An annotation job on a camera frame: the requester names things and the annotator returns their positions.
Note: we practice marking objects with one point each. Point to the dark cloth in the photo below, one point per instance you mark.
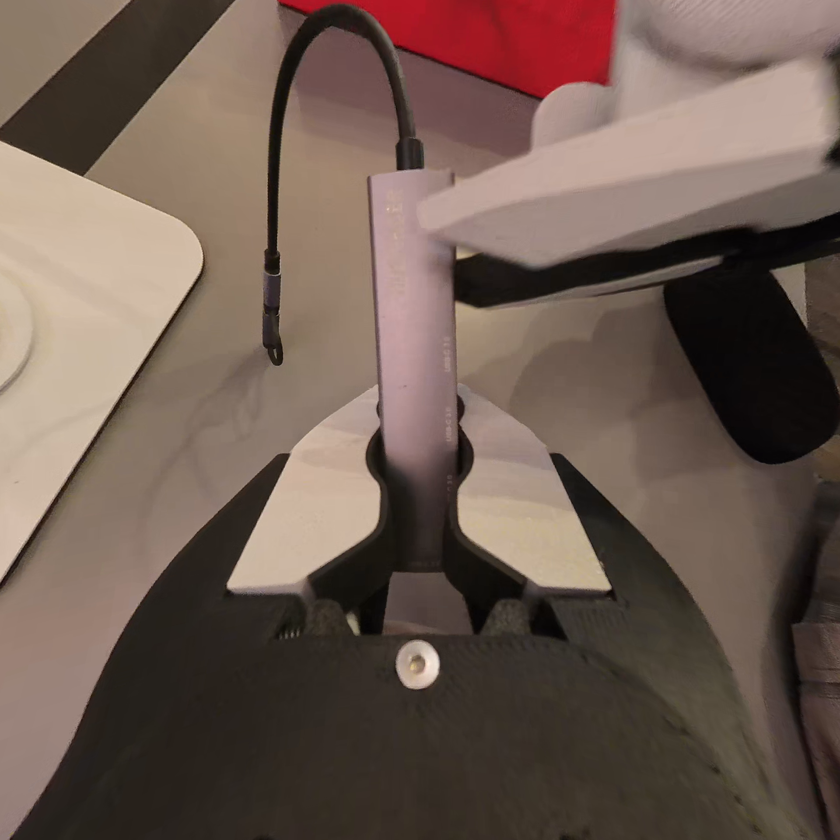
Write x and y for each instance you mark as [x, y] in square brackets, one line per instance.
[768, 368]

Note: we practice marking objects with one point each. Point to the grey usb hub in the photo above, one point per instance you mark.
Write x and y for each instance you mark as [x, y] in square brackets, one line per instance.
[414, 328]

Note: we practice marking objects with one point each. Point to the person's right hand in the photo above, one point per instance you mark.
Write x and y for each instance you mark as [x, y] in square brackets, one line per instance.
[709, 40]

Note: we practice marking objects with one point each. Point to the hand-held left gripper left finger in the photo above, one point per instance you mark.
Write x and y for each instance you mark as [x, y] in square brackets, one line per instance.
[315, 512]

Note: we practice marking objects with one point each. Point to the red plastic bin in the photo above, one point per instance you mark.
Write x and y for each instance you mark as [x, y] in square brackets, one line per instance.
[499, 40]

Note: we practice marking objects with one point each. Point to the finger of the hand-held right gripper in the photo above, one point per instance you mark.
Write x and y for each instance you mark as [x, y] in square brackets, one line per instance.
[591, 280]
[656, 184]

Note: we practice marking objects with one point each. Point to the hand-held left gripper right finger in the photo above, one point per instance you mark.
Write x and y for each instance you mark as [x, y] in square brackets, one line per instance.
[532, 512]

